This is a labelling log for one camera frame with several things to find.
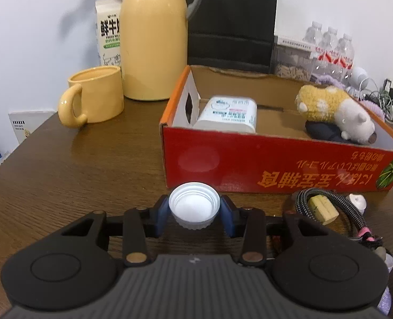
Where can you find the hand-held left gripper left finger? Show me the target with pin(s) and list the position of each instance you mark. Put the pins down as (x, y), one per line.
(161, 217)

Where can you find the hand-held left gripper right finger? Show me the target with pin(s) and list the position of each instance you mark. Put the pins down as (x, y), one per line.
(228, 216)

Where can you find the large white bottle cap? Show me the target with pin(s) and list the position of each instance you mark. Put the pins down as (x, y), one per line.
(193, 206)

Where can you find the red cardboard box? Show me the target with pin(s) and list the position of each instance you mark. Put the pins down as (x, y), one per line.
(216, 159)

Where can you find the clear cotton swab container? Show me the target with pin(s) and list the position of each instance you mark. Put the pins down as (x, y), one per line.
(229, 113)

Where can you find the dark blue cloth case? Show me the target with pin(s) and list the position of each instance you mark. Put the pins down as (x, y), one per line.
(322, 131)

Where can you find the yellow white plush hamster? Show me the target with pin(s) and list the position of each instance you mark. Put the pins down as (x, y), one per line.
(326, 103)

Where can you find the small white pink gadget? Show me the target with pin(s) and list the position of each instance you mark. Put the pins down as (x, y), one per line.
(357, 202)

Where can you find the small yellow block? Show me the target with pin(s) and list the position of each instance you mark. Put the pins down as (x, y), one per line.
(322, 209)

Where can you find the black power adapter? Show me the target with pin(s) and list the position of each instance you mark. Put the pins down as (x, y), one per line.
(387, 85)

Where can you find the yellow ceramic mug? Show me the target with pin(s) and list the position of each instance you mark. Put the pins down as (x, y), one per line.
(96, 96)

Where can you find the white round gadget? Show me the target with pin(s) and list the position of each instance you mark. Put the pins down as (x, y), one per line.
(357, 76)

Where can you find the clear plastic storage box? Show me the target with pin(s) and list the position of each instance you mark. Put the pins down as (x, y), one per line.
(289, 66)

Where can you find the white booklet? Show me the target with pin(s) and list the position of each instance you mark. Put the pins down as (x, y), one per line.
(27, 123)

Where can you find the yellow thermos jug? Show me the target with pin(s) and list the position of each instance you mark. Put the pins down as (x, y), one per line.
(153, 40)

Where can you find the white milk carton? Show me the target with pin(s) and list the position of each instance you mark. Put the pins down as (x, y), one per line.
(108, 33)

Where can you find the black paper bag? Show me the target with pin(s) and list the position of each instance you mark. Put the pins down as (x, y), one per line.
(233, 23)

